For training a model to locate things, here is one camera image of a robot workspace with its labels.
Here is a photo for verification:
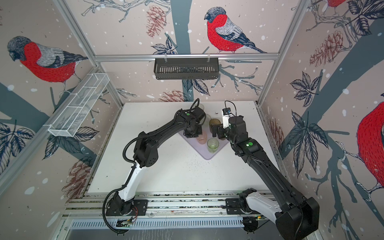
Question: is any black corrugated cable hose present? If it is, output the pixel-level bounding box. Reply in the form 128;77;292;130
101;137;142;235

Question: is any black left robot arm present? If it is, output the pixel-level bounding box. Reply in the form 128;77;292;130
111;106;206;207

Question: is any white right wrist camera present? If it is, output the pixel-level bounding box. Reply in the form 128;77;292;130
222;108;232;129

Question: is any bright green glass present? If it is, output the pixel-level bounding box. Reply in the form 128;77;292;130
207;138;220;154

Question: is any white mesh wall basket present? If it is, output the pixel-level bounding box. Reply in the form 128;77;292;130
48;73;110;137

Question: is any pale green small glass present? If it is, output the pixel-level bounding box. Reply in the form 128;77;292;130
203;114;211;126

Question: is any pink glass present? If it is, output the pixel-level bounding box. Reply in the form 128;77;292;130
197;131;208;145

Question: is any lilac plastic tray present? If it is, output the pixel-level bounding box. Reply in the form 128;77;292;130
179;125;229;160

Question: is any dark brown glass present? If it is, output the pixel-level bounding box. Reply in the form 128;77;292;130
209;119;221;126

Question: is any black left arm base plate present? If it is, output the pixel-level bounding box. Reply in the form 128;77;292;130
106;199;149;217

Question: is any black wire wall basket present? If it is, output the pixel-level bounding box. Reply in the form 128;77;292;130
154;58;220;80

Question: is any aluminium rail frame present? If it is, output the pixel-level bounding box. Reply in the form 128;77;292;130
63;193;240;218

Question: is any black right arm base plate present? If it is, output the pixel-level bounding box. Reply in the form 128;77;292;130
224;198;257;215

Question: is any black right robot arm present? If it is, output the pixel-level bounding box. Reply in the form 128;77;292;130
213;114;320;240

